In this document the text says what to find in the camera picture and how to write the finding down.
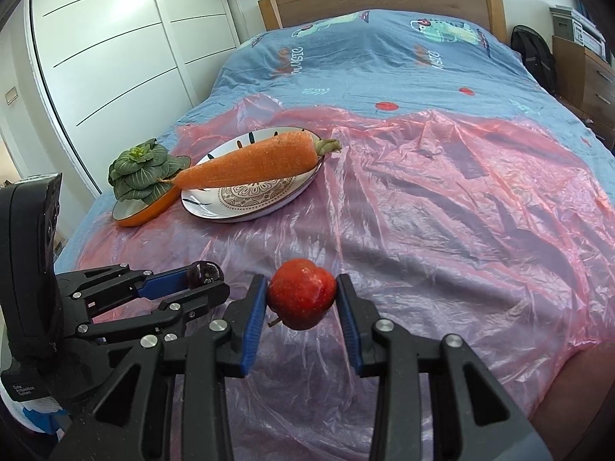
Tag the white printer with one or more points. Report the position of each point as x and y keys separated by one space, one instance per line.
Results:
x=571 y=29

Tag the wooden drawer dresser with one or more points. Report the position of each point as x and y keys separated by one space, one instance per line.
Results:
x=586 y=86

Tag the wall switch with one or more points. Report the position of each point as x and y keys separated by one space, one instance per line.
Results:
x=10 y=95

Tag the green bok choy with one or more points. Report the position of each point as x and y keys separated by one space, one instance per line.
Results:
x=139 y=173

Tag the wooden bed headboard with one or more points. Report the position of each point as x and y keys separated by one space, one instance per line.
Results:
x=384 y=2

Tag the white wardrobe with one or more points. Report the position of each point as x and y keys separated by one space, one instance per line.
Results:
x=120 y=57

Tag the small red apple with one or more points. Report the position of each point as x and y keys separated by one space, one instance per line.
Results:
x=301 y=293

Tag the dark purple plum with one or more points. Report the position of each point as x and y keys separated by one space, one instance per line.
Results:
x=207 y=271

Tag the white patterned oval plate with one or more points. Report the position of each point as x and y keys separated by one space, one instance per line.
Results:
x=240 y=201

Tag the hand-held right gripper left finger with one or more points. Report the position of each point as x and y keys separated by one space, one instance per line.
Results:
x=253 y=331

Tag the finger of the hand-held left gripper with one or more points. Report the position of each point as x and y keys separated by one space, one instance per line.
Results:
x=163 y=284
x=192 y=305

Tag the large carrot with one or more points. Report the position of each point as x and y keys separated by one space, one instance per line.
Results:
x=250 y=161

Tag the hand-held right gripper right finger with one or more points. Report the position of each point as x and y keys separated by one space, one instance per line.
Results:
x=348 y=331

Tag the pink plastic sheet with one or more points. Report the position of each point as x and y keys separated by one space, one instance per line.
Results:
x=432 y=225

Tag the orange oval plate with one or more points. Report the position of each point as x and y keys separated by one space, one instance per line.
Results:
x=139 y=216

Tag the black backpack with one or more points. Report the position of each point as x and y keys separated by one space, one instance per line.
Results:
x=533 y=57

